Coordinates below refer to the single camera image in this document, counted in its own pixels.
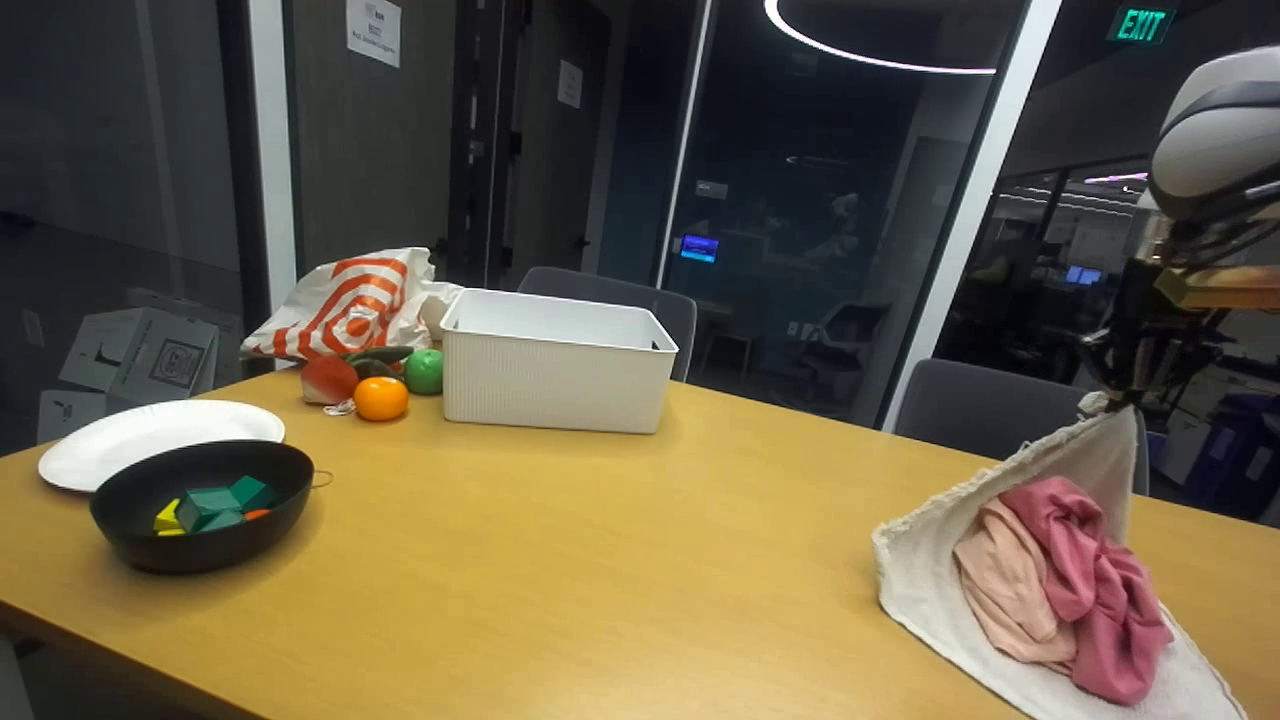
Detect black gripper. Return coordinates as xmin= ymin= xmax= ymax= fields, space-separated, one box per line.
xmin=1102 ymin=253 xmax=1237 ymax=423

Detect pink shirt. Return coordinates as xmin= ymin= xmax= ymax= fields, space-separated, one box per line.
xmin=998 ymin=473 xmax=1175 ymax=712

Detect peach shirt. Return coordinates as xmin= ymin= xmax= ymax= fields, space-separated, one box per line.
xmin=948 ymin=496 xmax=1079 ymax=667

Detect white terry towel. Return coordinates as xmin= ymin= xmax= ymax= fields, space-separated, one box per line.
xmin=868 ymin=398 xmax=1253 ymax=720

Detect wide grey office chair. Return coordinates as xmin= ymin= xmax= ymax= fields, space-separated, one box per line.
xmin=891 ymin=355 xmax=1158 ymax=501

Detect narrow grey office chair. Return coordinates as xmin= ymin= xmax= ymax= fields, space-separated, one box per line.
xmin=518 ymin=261 xmax=702 ymax=385

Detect white plastic storage bin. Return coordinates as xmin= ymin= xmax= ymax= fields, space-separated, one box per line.
xmin=437 ymin=283 xmax=683 ymax=435

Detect small white door paper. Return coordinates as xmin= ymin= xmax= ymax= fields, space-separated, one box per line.
xmin=551 ymin=56 xmax=588 ymax=115

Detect green toy fruit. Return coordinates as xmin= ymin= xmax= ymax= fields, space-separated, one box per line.
xmin=401 ymin=342 xmax=449 ymax=398

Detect orange fruit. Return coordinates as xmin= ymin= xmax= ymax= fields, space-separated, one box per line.
xmin=352 ymin=370 xmax=411 ymax=428

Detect red white striped bag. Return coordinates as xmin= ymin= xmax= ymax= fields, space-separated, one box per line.
xmin=235 ymin=244 xmax=466 ymax=367

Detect red toy fruit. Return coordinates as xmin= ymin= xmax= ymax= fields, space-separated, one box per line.
xmin=297 ymin=353 xmax=365 ymax=409

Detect green foam blocks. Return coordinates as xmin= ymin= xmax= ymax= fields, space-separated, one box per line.
xmin=175 ymin=473 xmax=282 ymax=539

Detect black bowl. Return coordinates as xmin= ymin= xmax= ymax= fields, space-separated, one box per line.
xmin=90 ymin=435 xmax=320 ymax=580

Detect yellow foam block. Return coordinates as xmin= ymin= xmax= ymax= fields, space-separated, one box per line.
xmin=151 ymin=496 xmax=192 ymax=544

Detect white plate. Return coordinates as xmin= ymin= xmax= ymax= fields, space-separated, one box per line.
xmin=32 ymin=396 xmax=289 ymax=496

